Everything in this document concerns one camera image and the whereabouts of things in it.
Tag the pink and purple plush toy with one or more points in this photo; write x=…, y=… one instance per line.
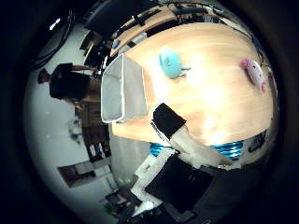
x=255, y=74

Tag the person in black shirt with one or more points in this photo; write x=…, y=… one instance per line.
x=67, y=83

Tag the teal plush whale toy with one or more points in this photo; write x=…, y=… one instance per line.
x=170, y=63

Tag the wooden desk with equipment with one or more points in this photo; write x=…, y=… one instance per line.
x=146, y=23

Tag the grey plastic bin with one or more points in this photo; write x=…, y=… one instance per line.
x=123, y=90

